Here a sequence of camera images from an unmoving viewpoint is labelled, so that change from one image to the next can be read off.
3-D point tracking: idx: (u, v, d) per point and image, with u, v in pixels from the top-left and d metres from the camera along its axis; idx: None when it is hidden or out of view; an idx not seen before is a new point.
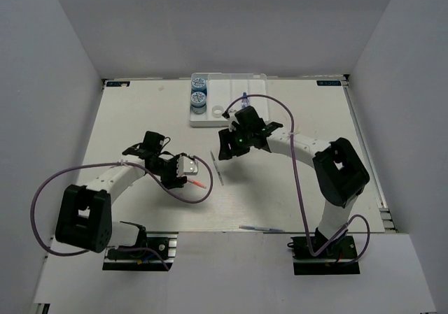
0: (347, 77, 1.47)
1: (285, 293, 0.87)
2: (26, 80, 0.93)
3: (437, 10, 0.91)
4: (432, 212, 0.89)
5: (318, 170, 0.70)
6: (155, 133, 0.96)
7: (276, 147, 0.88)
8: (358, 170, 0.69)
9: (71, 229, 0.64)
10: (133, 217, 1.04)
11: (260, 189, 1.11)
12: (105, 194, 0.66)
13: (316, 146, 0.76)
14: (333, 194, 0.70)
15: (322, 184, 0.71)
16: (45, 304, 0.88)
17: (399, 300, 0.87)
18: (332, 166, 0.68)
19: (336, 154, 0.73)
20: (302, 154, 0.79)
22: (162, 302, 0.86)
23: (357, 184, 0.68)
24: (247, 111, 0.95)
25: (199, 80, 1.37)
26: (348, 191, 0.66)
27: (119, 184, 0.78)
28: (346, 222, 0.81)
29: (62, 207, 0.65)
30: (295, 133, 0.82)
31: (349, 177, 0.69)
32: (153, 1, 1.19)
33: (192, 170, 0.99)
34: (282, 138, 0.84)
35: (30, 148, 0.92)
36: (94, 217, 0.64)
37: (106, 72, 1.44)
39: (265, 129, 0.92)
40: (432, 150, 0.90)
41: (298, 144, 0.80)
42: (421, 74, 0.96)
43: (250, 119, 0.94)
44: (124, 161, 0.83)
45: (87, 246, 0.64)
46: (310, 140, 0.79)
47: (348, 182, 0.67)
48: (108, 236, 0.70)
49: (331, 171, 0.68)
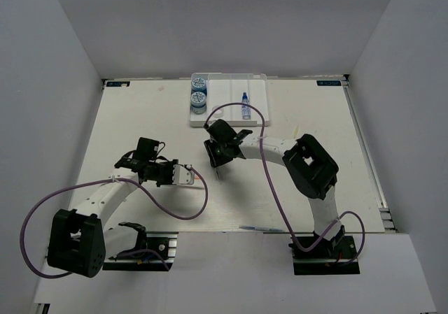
0: (347, 77, 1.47)
1: (285, 293, 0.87)
2: (26, 79, 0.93)
3: (437, 10, 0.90)
4: (432, 212, 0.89)
5: (289, 169, 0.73)
6: (149, 141, 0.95)
7: (250, 153, 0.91)
8: (325, 162, 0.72)
9: (64, 253, 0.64)
10: (133, 217, 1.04)
11: (257, 186, 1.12)
12: (95, 220, 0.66)
13: (285, 146, 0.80)
14: (307, 188, 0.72)
15: (296, 181, 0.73)
16: (45, 304, 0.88)
17: (399, 300, 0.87)
18: (301, 162, 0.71)
19: (304, 150, 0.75)
20: (272, 155, 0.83)
22: (162, 302, 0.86)
23: (327, 173, 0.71)
24: (218, 124, 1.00)
25: (199, 80, 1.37)
26: (318, 183, 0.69)
27: (111, 203, 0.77)
28: (336, 217, 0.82)
29: (52, 233, 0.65)
30: (263, 137, 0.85)
31: (319, 170, 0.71)
32: (153, 1, 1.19)
33: (187, 181, 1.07)
34: (253, 143, 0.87)
35: (30, 148, 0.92)
36: (85, 241, 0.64)
37: (106, 71, 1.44)
39: (236, 137, 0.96)
40: (432, 150, 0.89)
41: (267, 146, 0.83)
42: (421, 74, 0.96)
43: (220, 131, 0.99)
44: (115, 177, 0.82)
45: (79, 271, 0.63)
46: (278, 141, 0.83)
47: (318, 173, 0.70)
48: (102, 259, 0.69)
49: (302, 168, 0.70)
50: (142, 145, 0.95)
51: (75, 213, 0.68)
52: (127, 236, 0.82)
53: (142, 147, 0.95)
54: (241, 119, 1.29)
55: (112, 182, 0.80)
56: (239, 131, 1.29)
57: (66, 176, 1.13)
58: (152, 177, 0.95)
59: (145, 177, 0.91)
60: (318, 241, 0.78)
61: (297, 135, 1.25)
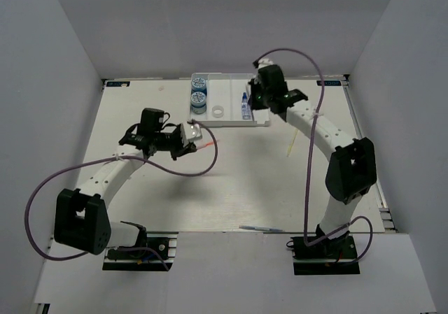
0: (347, 77, 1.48)
1: (285, 294, 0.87)
2: (25, 79, 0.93)
3: (437, 10, 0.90)
4: (432, 212, 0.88)
5: (331, 163, 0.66)
6: (153, 114, 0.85)
7: (295, 120, 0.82)
8: (368, 173, 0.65)
9: (68, 232, 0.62)
10: (134, 217, 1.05)
11: (257, 186, 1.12)
12: (99, 200, 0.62)
13: (339, 139, 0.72)
14: (336, 188, 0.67)
15: (330, 175, 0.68)
16: (45, 304, 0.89)
17: (399, 300, 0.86)
18: (348, 164, 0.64)
19: (355, 152, 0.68)
20: (322, 141, 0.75)
22: (161, 302, 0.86)
23: (365, 183, 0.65)
24: (273, 70, 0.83)
25: (199, 80, 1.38)
26: (348, 188, 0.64)
27: (115, 182, 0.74)
28: (348, 222, 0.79)
29: (57, 212, 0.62)
30: (319, 115, 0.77)
31: (360, 177, 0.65)
32: (152, 1, 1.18)
33: (195, 136, 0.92)
34: (306, 115, 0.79)
35: (29, 148, 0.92)
36: (90, 222, 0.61)
37: (106, 71, 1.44)
39: (288, 96, 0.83)
40: (432, 150, 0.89)
41: (320, 130, 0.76)
42: (421, 74, 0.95)
43: (274, 81, 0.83)
44: (119, 155, 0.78)
45: (85, 250, 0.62)
46: (333, 129, 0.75)
47: (354, 180, 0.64)
48: (108, 236, 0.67)
49: (345, 169, 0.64)
50: (145, 117, 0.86)
51: (78, 192, 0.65)
52: (130, 232, 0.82)
53: (146, 119, 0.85)
54: (241, 119, 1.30)
55: (115, 161, 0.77)
56: (239, 131, 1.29)
57: (67, 175, 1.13)
58: (162, 147, 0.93)
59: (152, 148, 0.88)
60: (319, 238, 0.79)
61: (297, 135, 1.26)
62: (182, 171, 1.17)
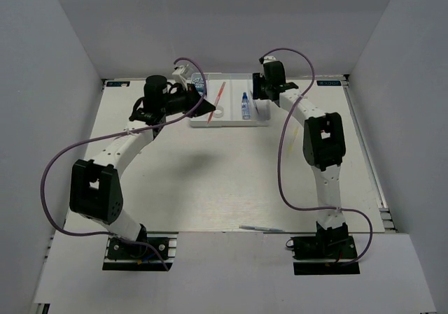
0: (347, 77, 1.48)
1: (285, 294, 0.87)
2: (26, 79, 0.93)
3: (437, 10, 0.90)
4: (432, 212, 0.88)
5: (304, 133, 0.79)
6: (155, 87, 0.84)
7: (285, 104, 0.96)
8: (337, 144, 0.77)
9: (84, 201, 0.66)
10: (135, 217, 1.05)
11: (257, 185, 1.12)
12: (112, 170, 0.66)
13: (313, 113, 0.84)
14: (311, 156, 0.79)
15: (304, 145, 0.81)
16: (45, 304, 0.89)
17: (399, 301, 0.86)
18: (316, 133, 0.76)
19: (327, 125, 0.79)
20: (302, 116, 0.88)
22: (162, 303, 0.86)
23: (332, 152, 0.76)
24: (274, 64, 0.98)
25: (199, 80, 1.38)
26: (319, 155, 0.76)
27: (127, 154, 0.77)
28: (338, 205, 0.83)
29: (72, 182, 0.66)
30: (303, 97, 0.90)
31: (329, 145, 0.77)
32: (152, 1, 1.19)
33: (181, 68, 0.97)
34: (291, 97, 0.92)
35: (29, 148, 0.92)
36: (103, 190, 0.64)
37: (106, 72, 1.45)
39: (283, 85, 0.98)
40: (432, 149, 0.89)
41: (301, 106, 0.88)
42: (421, 73, 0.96)
43: (274, 73, 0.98)
44: (130, 129, 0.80)
45: (99, 217, 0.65)
46: (311, 107, 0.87)
47: (325, 149, 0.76)
48: (120, 207, 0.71)
49: (313, 138, 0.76)
50: (148, 89, 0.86)
51: (92, 163, 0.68)
52: (131, 229, 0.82)
53: (149, 91, 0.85)
54: (241, 119, 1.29)
55: (127, 136, 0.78)
56: (239, 131, 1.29)
57: (67, 173, 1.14)
58: (175, 112, 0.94)
59: (162, 115, 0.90)
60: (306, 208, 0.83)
61: (297, 134, 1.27)
62: (180, 171, 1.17)
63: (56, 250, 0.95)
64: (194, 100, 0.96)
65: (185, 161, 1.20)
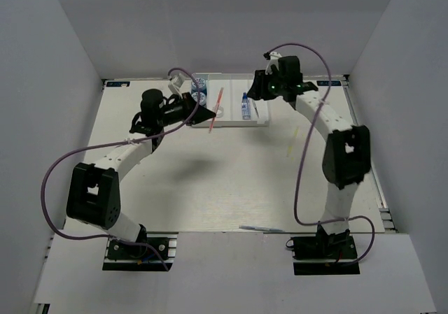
0: (347, 77, 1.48)
1: (285, 294, 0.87)
2: (25, 79, 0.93)
3: (437, 10, 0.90)
4: (432, 212, 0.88)
5: (327, 145, 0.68)
6: (152, 103, 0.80)
7: (302, 109, 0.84)
8: (362, 161, 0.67)
9: (82, 205, 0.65)
10: (135, 217, 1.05)
11: (257, 185, 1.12)
12: (113, 173, 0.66)
13: (337, 124, 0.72)
14: (330, 171, 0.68)
15: (325, 158, 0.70)
16: (45, 304, 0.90)
17: (399, 301, 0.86)
18: (341, 147, 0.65)
19: (353, 138, 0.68)
20: (323, 127, 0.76)
22: (162, 303, 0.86)
23: (357, 169, 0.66)
24: (290, 60, 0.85)
25: (199, 80, 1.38)
26: (342, 173, 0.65)
27: (128, 162, 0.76)
28: (346, 217, 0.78)
29: (71, 184, 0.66)
30: (325, 103, 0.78)
31: (354, 162, 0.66)
32: (152, 1, 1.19)
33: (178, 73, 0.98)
34: (311, 103, 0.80)
35: (29, 148, 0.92)
36: (103, 193, 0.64)
37: (106, 72, 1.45)
39: (300, 85, 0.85)
40: (432, 149, 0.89)
41: (323, 115, 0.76)
42: (421, 73, 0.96)
43: (290, 70, 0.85)
44: (131, 138, 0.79)
45: (96, 222, 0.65)
46: (334, 116, 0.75)
47: (349, 166, 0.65)
48: (117, 212, 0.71)
49: (337, 152, 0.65)
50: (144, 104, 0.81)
51: (93, 167, 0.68)
52: (131, 229, 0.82)
53: (145, 108, 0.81)
54: (241, 119, 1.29)
55: (127, 145, 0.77)
56: (240, 131, 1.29)
57: (66, 173, 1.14)
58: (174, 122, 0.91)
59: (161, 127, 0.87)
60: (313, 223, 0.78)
61: (297, 135, 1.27)
62: (180, 172, 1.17)
63: (56, 250, 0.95)
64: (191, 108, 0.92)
65: (185, 161, 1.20)
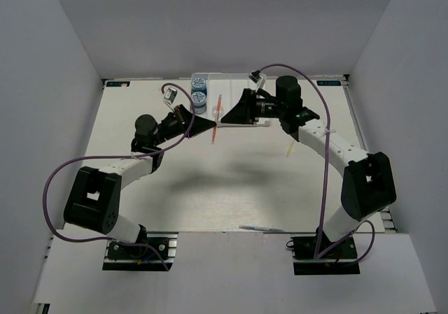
0: (347, 77, 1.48)
1: (285, 294, 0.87)
2: (24, 78, 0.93)
3: (437, 10, 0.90)
4: (432, 212, 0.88)
5: (346, 177, 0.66)
6: (146, 136, 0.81)
7: (307, 140, 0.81)
8: (386, 189, 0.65)
9: (80, 208, 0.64)
10: (135, 219, 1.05)
11: (257, 185, 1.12)
12: (116, 176, 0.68)
13: (351, 154, 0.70)
14: (353, 205, 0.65)
15: (345, 191, 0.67)
16: (45, 304, 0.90)
17: (400, 301, 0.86)
18: (362, 180, 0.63)
19: (369, 167, 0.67)
20: (335, 158, 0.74)
22: (162, 303, 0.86)
23: (380, 200, 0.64)
24: (293, 89, 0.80)
25: (199, 80, 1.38)
26: (367, 207, 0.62)
27: (130, 173, 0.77)
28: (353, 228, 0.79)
29: (73, 186, 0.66)
30: (331, 132, 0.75)
31: (376, 193, 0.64)
32: (152, 1, 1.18)
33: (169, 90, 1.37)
34: (317, 134, 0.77)
35: (29, 147, 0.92)
36: (105, 196, 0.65)
37: (106, 71, 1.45)
39: (300, 116, 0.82)
40: (432, 149, 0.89)
41: (333, 146, 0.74)
42: (421, 73, 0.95)
43: (291, 99, 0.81)
44: (133, 154, 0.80)
45: (93, 227, 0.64)
46: (346, 146, 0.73)
47: (372, 198, 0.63)
48: (114, 220, 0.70)
49: (359, 186, 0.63)
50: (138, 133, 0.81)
51: (96, 173, 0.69)
52: (131, 229, 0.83)
53: (140, 139, 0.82)
54: None
55: (129, 159, 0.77)
56: (240, 131, 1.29)
57: (66, 174, 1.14)
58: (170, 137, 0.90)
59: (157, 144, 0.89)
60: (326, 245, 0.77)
61: None
62: (180, 173, 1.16)
63: (56, 250, 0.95)
64: (186, 120, 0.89)
65: (185, 161, 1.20)
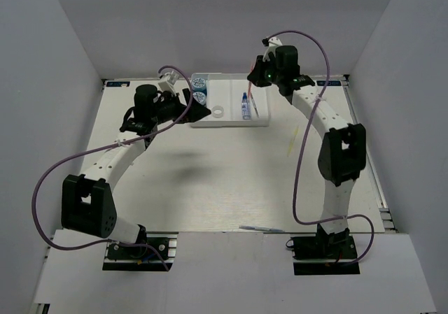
0: (347, 77, 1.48)
1: (285, 294, 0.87)
2: (25, 78, 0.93)
3: (436, 10, 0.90)
4: (432, 212, 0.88)
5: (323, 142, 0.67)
6: (145, 98, 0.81)
7: (299, 104, 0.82)
8: (358, 159, 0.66)
9: (77, 217, 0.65)
10: (131, 217, 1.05)
11: (257, 185, 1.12)
12: (103, 184, 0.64)
13: (334, 121, 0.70)
14: (325, 168, 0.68)
15: (322, 154, 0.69)
16: (45, 304, 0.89)
17: (399, 301, 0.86)
18: (338, 146, 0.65)
19: (348, 136, 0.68)
20: (319, 124, 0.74)
22: (162, 303, 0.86)
23: (350, 167, 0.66)
24: (290, 52, 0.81)
25: (199, 80, 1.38)
26: (337, 172, 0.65)
27: (118, 168, 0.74)
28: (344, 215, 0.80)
29: (63, 198, 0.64)
30: (322, 99, 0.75)
31: (348, 161, 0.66)
32: (152, 1, 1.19)
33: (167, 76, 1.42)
34: (309, 98, 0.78)
35: (29, 147, 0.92)
36: (95, 205, 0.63)
37: (106, 72, 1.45)
39: (297, 80, 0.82)
40: (432, 149, 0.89)
41: (319, 112, 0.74)
42: (421, 73, 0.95)
43: (288, 63, 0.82)
44: (121, 141, 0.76)
45: (93, 233, 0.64)
46: (332, 113, 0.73)
47: (342, 163, 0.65)
48: (113, 220, 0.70)
49: (334, 152, 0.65)
50: (138, 98, 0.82)
51: (83, 178, 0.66)
52: (130, 229, 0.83)
53: (138, 102, 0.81)
54: (241, 119, 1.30)
55: (117, 147, 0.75)
56: (239, 131, 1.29)
57: (66, 173, 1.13)
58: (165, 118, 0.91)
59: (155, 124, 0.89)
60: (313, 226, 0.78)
61: (297, 134, 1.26)
62: (180, 170, 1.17)
63: (55, 250, 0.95)
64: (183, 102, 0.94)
65: (185, 161, 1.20)
